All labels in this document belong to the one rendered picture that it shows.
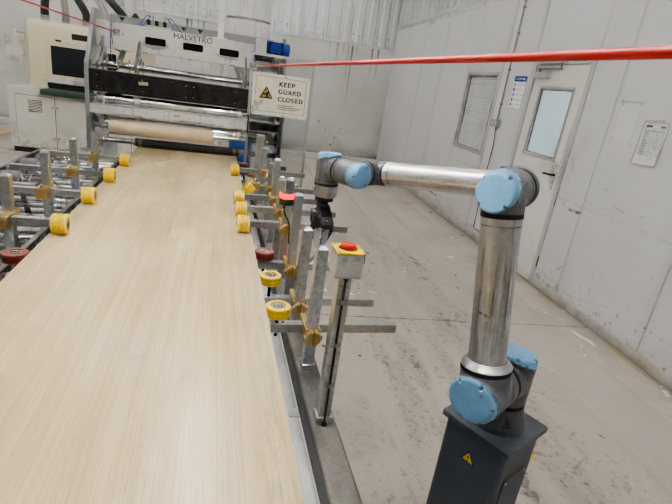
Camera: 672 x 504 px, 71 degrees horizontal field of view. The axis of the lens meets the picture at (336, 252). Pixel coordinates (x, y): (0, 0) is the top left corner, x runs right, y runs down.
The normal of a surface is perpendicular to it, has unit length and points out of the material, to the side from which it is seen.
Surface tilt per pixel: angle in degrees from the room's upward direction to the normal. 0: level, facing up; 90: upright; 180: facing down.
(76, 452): 0
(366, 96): 90
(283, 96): 90
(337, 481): 0
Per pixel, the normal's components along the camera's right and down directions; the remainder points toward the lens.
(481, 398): -0.70, 0.23
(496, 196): -0.69, 0.02
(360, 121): 0.16, 0.35
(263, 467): 0.14, -0.93
